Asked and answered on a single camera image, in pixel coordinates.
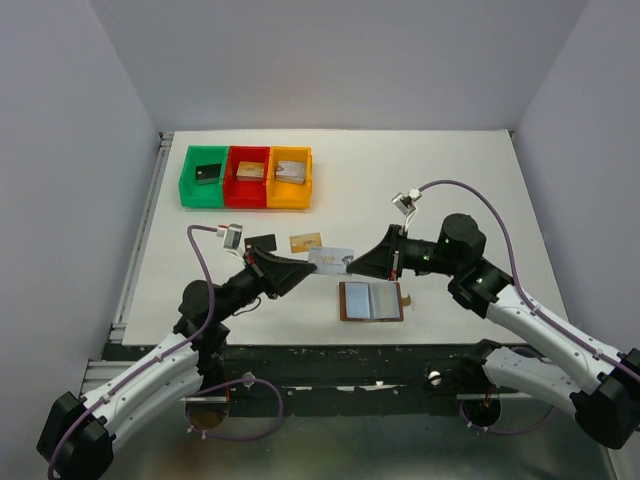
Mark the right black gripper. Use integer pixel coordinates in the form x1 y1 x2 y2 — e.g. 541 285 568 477
347 224 460 281

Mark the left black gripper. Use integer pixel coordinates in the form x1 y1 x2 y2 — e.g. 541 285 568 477
216 244 316 322

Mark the black credit card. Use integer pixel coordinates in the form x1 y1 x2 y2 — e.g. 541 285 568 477
244 234 278 252

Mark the gold credit card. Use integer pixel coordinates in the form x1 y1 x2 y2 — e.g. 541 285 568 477
289 232 322 253

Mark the brown leather card holder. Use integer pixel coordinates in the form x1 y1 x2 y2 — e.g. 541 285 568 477
339 281 412 323

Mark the silver VIP credit card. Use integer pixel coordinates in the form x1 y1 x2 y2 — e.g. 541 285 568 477
308 246 354 275

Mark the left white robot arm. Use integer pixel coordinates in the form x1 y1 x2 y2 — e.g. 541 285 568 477
36 248 316 479

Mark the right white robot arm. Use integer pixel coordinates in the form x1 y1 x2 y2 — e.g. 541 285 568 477
347 213 639 450

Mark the silver card stack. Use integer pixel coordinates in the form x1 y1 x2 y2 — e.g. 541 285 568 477
275 160 306 185

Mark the gold card stack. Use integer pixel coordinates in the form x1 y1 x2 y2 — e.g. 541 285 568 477
236 161 264 182

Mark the black card stack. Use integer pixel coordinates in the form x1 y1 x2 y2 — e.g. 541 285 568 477
195 163 222 185

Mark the orange plastic bin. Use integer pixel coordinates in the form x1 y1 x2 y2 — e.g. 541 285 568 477
266 146 313 210

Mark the red plastic bin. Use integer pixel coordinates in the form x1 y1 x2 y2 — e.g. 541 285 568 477
223 146 270 209

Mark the green plastic bin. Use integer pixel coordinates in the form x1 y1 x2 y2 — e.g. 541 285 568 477
179 145 229 209

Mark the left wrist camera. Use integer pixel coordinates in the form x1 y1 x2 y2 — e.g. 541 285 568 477
216 223 243 254

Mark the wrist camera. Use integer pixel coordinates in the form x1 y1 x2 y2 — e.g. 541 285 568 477
216 223 243 254
392 188 422 233

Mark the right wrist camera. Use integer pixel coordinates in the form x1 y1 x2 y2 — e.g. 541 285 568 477
392 188 422 233

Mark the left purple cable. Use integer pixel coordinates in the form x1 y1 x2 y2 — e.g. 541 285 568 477
47 224 284 479

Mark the purple cable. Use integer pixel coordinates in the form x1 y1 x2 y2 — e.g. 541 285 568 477
47 224 284 479
409 179 640 435

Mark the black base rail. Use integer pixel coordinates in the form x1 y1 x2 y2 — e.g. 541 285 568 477
185 343 503 418

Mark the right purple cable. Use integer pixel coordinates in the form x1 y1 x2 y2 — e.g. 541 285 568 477
409 179 640 435

